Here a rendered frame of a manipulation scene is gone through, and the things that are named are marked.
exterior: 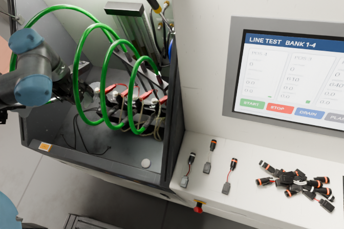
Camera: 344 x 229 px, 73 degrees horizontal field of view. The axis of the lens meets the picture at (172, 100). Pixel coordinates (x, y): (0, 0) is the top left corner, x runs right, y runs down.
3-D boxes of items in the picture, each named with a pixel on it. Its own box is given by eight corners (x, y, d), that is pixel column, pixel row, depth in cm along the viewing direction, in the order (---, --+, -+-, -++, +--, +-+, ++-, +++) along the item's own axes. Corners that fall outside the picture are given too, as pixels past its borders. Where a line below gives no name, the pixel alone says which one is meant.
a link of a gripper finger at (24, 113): (40, 115, 82) (8, 114, 77) (42, 100, 80) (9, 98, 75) (40, 120, 80) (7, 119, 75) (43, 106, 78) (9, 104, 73)
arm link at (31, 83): (17, 116, 57) (19, 82, 63) (59, 101, 57) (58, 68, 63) (-10, 101, 50) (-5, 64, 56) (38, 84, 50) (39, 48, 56)
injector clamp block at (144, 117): (109, 126, 113) (94, 112, 100) (117, 108, 117) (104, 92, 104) (175, 141, 104) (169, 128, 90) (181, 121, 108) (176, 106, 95)
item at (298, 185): (252, 192, 75) (255, 189, 70) (256, 160, 79) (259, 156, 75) (333, 213, 68) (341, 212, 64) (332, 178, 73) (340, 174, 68)
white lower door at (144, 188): (105, 181, 174) (47, 157, 116) (106, 178, 175) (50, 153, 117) (188, 207, 156) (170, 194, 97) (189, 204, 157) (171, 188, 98)
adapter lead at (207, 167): (209, 174, 80) (208, 173, 78) (202, 173, 80) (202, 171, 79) (217, 141, 85) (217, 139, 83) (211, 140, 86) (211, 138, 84)
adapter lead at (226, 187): (228, 195, 76) (228, 195, 74) (221, 192, 76) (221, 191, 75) (237, 160, 80) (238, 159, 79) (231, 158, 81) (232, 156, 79)
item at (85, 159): (50, 156, 115) (27, 146, 101) (55, 148, 117) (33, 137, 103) (167, 191, 97) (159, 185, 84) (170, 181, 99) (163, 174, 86)
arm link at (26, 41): (2, 54, 54) (6, 30, 59) (35, 80, 64) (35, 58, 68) (34, 44, 54) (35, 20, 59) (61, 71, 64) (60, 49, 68)
